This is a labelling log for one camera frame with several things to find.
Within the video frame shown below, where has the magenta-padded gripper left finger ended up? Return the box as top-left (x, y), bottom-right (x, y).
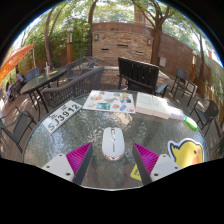
top-left (41, 142), bottom-right (94, 186)

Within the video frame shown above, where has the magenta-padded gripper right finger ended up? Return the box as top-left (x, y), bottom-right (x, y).
top-left (131, 142), bottom-right (183, 186)

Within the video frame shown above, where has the white computer mouse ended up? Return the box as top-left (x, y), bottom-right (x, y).
top-left (101, 126), bottom-right (126, 162)

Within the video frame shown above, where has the yellow duck-shaped mouse pad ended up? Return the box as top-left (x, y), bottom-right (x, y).
top-left (167, 137), bottom-right (204, 169)

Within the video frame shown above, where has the white license plate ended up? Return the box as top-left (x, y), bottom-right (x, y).
top-left (41, 99), bottom-right (83, 135)

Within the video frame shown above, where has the green and white case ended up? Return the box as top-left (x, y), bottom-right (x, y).
top-left (184, 117), bottom-right (199, 131)

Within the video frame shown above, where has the small white blue booklet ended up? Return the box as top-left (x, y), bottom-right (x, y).
top-left (169, 112), bottom-right (187, 121)

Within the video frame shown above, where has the black metal armchair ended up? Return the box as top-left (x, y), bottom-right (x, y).
top-left (0, 105), bottom-right (38, 154)

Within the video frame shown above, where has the open white book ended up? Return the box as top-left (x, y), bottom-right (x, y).
top-left (134, 91), bottom-right (174, 120)

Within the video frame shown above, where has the colourful sticker sheet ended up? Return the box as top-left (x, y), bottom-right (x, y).
top-left (82, 89), bottom-right (137, 115)

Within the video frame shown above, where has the grey wicker chair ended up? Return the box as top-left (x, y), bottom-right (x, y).
top-left (41, 65), bottom-right (105, 111)

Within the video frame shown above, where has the dark round side table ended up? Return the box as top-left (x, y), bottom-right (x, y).
top-left (19, 67), bottom-right (68, 111)

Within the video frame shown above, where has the blue-backed metal chair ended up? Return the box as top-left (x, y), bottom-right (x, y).
top-left (170, 68), bottom-right (198, 101)

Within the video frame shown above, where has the blue chair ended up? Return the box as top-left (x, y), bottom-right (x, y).
top-left (24, 66), bottom-right (42, 83)

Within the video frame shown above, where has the black slatted wooden chair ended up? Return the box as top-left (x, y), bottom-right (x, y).
top-left (117, 56), bottom-right (169, 98)

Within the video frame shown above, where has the dark wicker chair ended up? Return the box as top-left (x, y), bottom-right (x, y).
top-left (65, 56), bottom-right (98, 81)

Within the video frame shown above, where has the orange parasol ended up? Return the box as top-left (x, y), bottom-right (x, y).
top-left (0, 44), bottom-right (34, 84)

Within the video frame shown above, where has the tree with brown trunk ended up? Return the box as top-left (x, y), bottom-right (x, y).
top-left (44, 3), bottom-right (68, 69)
top-left (131, 0), bottom-right (168, 66)

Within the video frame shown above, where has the wooden lamp post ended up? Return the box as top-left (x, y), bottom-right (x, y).
top-left (190, 49), bottom-right (199, 83)
top-left (65, 27), bottom-right (75, 64)

